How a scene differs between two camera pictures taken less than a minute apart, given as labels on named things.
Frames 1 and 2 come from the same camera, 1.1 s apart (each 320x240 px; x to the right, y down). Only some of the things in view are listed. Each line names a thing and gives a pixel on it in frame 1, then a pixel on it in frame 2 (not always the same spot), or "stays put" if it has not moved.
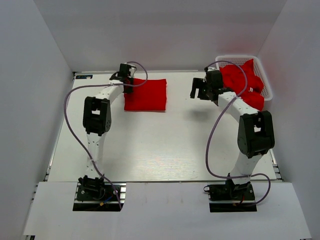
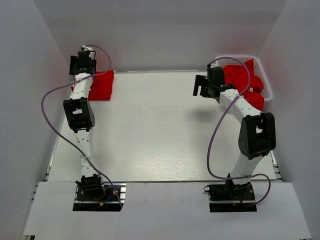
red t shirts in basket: [234, 79] stays put
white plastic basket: [259, 71] stays put
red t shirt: [151, 96] to [101, 88]
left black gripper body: [129, 89] to [74, 61]
